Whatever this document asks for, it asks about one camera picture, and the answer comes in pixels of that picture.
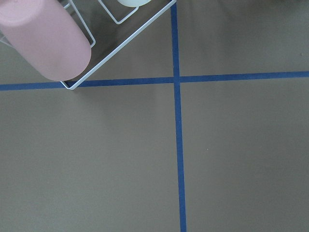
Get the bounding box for pink plastic cup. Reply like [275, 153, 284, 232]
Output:
[0, 0, 91, 81]

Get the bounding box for pale green cup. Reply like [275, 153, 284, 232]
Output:
[118, 0, 151, 7]

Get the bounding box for white wire cup rack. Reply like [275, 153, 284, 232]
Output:
[0, 0, 175, 91]

